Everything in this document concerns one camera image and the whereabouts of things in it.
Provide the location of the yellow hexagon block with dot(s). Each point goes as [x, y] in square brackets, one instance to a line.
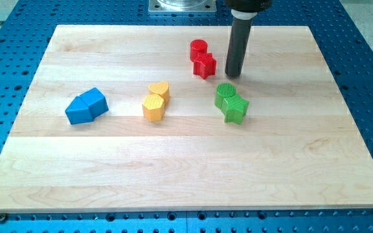
[153, 107]

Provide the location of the yellow heart block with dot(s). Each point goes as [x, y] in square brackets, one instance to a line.
[162, 89]

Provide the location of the green cylinder block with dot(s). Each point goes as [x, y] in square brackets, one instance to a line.
[223, 90]

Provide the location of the green star block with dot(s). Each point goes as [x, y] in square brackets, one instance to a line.
[234, 108]

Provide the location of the red star block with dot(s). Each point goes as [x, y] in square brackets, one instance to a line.
[204, 65]

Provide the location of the light wooden board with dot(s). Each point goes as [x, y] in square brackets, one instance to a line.
[298, 146]

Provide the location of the red cylinder block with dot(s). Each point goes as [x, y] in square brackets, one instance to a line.
[197, 47]

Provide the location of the blue cube block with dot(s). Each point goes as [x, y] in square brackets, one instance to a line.
[95, 101]

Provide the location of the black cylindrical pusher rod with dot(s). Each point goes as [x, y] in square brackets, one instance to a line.
[239, 37]

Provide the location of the blue pentagon block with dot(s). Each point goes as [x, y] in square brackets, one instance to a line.
[78, 112]

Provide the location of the blue perforated metal table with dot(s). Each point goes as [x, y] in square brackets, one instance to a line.
[27, 30]

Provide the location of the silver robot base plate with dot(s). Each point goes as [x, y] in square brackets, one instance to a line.
[164, 6]

